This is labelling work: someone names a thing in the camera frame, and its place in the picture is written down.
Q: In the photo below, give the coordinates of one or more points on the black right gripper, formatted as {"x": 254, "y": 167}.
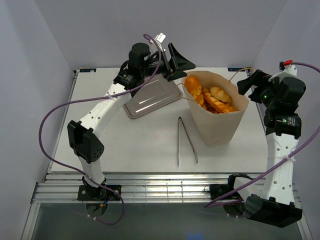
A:
{"x": 259, "y": 79}

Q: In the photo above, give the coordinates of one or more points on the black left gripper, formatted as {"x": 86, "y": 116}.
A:
{"x": 181, "y": 64}

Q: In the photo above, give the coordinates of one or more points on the long fake baguette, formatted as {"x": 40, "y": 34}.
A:
{"x": 194, "y": 88}

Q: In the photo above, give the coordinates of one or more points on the pale shell fake bread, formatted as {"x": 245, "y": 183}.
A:
{"x": 220, "y": 94}

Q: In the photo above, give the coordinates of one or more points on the cream paper bag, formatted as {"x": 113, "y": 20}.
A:
{"x": 215, "y": 128}

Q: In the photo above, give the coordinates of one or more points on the twisted fake bread front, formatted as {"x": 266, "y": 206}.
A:
{"x": 219, "y": 106}

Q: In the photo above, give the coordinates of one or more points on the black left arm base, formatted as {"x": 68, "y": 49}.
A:
{"x": 89, "y": 193}

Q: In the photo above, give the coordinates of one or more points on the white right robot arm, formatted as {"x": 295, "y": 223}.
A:
{"x": 274, "y": 204}

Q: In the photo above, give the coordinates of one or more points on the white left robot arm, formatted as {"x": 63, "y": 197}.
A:
{"x": 84, "y": 135}

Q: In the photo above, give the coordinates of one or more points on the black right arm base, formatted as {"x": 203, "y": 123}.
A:
{"x": 217, "y": 190}

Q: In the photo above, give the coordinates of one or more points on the silver metal tray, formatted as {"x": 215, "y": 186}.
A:
{"x": 154, "y": 95}

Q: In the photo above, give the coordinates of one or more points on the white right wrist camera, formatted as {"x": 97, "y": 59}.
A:
{"x": 286, "y": 69}

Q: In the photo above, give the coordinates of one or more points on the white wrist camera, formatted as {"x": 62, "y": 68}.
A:
{"x": 159, "y": 39}
{"x": 286, "y": 69}

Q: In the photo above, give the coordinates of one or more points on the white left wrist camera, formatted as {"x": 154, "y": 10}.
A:
{"x": 159, "y": 39}

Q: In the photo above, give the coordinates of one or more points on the aluminium frame rail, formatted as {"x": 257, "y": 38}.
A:
{"x": 135, "y": 188}

